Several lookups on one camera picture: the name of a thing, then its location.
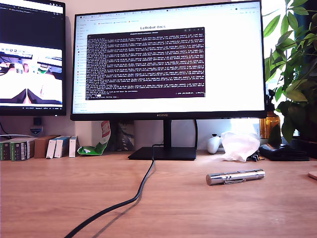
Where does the white cable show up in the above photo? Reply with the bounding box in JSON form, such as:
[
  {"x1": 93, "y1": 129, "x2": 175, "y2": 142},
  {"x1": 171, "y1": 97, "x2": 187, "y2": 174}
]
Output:
[{"x1": 0, "y1": 133, "x2": 37, "y2": 139}]

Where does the dark printed box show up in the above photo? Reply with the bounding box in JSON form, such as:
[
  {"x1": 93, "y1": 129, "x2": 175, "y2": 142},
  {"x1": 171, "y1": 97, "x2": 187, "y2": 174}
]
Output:
[{"x1": 108, "y1": 120, "x2": 136, "y2": 152}]

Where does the thick black cable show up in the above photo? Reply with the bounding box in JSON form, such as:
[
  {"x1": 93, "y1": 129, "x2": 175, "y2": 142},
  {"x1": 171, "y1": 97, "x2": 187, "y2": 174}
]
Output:
[{"x1": 63, "y1": 144, "x2": 164, "y2": 238}]

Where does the black plant pot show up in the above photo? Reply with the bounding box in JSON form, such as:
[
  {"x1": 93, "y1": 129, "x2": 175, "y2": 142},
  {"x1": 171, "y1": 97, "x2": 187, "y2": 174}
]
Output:
[{"x1": 289, "y1": 137, "x2": 317, "y2": 160}]

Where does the black monitor with dark screen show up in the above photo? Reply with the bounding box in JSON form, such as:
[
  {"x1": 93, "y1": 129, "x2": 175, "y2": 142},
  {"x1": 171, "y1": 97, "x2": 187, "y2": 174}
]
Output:
[{"x1": 0, "y1": 0, "x2": 67, "y2": 117}]

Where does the small white blue box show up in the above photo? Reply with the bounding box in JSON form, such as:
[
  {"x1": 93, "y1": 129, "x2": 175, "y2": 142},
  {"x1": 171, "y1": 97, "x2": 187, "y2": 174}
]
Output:
[
  {"x1": 53, "y1": 136, "x2": 71, "y2": 158},
  {"x1": 46, "y1": 137, "x2": 59, "y2": 159},
  {"x1": 68, "y1": 135, "x2": 80, "y2": 158}
]

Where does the green snack bag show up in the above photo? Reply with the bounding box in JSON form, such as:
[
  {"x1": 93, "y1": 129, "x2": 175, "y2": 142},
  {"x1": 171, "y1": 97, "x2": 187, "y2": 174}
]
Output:
[{"x1": 76, "y1": 120, "x2": 111, "y2": 157}]

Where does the amber glass pump bottle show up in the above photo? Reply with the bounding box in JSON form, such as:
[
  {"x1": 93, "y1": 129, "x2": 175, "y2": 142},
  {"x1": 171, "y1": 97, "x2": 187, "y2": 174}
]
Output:
[{"x1": 259, "y1": 89, "x2": 282, "y2": 140}]

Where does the thin black monitor cable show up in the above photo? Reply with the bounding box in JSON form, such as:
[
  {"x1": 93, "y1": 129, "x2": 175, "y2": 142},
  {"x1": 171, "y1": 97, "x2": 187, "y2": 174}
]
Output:
[{"x1": 194, "y1": 119, "x2": 199, "y2": 151}]

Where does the thin black wall cable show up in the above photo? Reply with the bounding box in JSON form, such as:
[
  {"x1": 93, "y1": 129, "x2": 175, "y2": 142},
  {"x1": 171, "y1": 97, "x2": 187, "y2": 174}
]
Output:
[{"x1": 0, "y1": 122, "x2": 12, "y2": 140}]

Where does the green printed box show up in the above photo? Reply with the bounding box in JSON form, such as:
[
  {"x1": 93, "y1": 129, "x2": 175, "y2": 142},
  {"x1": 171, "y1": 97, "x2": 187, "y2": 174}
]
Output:
[
  {"x1": 0, "y1": 141, "x2": 12, "y2": 161},
  {"x1": 10, "y1": 139, "x2": 32, "y2": 162}
]

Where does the green leafy plant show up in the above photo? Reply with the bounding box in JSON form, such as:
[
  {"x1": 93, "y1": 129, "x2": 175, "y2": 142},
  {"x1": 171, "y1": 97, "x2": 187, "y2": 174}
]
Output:
[{"x1": 262, "y1": 0, "x2": 317, "y2": 144}]

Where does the metallic silver laser pointer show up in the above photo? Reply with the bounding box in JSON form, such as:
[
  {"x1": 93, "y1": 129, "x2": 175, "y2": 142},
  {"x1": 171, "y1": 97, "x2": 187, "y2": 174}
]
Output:
[{"x1": 206, "y1": 169, "x2": 266, "y2": 186}]

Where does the large black Huawei monitor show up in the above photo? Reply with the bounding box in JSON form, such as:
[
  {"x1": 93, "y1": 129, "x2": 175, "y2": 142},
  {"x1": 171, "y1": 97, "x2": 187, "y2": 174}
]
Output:
[{"x1": 70, "y1": 0, "x2": 268, "y2": 161}]

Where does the white crumpled plastic bag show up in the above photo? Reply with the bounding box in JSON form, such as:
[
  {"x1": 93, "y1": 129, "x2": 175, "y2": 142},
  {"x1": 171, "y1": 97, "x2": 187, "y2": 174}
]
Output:
[{"x1": 214, "y1": 131, "x2": 261, "y2": 163}]

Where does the black leather wallet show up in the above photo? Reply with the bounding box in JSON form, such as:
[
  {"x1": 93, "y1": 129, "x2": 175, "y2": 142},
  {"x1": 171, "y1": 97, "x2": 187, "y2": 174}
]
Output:
[{"x1": 259, "y1": 143, "x2": 312, "y2": 162}]

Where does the brown cardboard box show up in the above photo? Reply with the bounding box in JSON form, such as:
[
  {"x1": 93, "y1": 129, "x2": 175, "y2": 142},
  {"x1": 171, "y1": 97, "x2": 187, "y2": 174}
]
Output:
[{"x1": 34, "y1": 135, "x2": 61, "y2": 159}]

